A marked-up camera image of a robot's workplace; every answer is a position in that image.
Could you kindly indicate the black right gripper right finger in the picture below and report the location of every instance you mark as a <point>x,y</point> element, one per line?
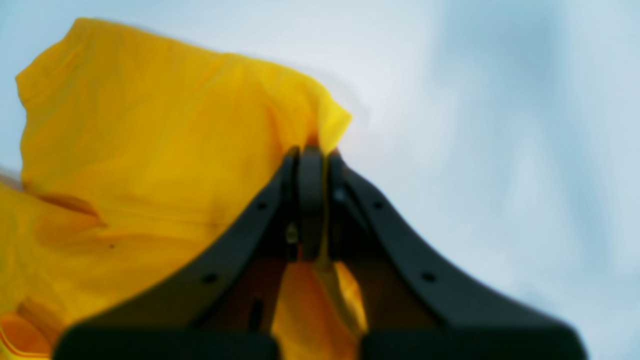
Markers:
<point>418,305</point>

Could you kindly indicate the orange t-shirt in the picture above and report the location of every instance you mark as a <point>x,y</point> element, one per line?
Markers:
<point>138,152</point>

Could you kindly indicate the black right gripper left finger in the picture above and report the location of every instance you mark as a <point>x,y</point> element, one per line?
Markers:
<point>221,305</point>

